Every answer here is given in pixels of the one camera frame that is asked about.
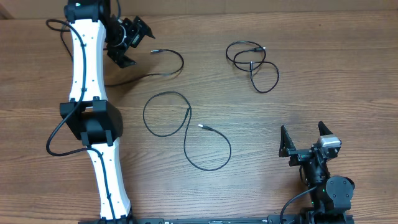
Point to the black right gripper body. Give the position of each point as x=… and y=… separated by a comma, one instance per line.
x=313, y=171

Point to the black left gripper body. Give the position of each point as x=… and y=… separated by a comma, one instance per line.
x=116, y=37

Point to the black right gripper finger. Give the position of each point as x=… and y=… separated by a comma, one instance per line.
x=286, y=144
x=323, y=130

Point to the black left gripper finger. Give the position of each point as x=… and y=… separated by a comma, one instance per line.
x=143, y=28
x=120, y=59

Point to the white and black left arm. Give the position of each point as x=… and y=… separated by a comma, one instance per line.
x=90, y=116

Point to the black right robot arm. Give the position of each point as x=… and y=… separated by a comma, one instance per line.
x=330, y=195

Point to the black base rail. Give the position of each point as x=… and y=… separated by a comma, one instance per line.
x=271, y=219

